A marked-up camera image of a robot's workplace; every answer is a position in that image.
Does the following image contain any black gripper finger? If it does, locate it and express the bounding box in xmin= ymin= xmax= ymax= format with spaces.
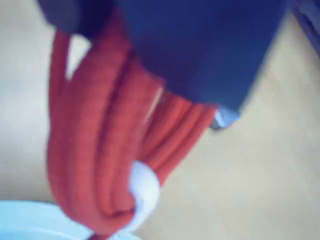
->
xmin=119 ymin=0 xmax=293 ymax=130
xmin=37 ymin=0 xmax=118 ymax=43

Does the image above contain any green round bowl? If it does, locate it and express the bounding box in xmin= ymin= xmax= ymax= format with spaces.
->
xmin=0 ymin=199 xmax=141 ymax=240

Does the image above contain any red charging cable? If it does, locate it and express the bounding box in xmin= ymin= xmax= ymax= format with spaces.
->
xmin=46 ymin=4 xmax=218 ymax=240

